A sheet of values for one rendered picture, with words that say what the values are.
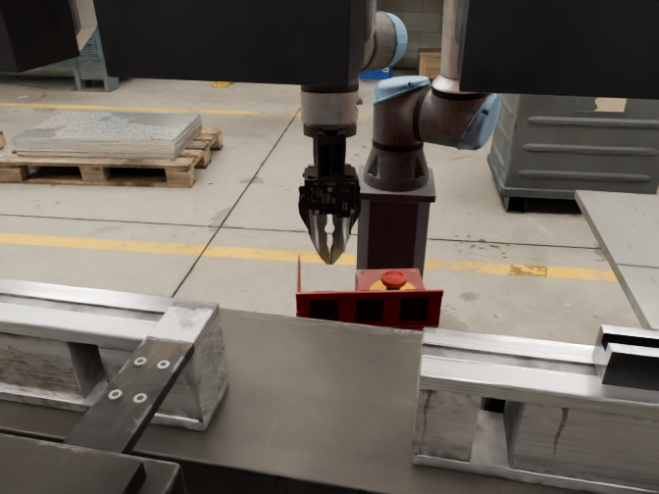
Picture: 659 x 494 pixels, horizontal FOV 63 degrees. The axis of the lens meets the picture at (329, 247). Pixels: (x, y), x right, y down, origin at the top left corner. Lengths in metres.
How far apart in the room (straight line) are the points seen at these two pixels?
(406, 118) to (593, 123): 1.93
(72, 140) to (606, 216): 3.32
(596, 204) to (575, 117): 2.33
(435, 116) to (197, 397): 0.80
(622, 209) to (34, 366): 0.59
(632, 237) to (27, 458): 0.51
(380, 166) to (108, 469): 1.00
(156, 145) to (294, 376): 2.95
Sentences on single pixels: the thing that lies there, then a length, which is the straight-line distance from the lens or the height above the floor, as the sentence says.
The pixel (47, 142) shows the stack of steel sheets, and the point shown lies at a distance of 3.71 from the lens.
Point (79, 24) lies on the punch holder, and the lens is 0.43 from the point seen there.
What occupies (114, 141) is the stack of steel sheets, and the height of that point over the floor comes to 0.25.
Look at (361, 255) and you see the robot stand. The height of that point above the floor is 0.60.
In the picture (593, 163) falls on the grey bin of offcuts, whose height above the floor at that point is 0.30.
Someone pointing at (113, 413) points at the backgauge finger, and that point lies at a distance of 0.34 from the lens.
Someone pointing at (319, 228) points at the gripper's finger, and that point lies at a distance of 0.77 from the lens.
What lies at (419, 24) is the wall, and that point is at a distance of 6.87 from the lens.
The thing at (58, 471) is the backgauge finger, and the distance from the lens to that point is 0.28.
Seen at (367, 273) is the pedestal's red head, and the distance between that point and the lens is 0.87.
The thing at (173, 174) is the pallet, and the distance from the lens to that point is 3.34.
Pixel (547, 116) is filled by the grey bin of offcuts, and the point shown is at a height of 0.53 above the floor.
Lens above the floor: 1.24
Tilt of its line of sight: 29 degrees down
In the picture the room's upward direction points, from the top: straight up
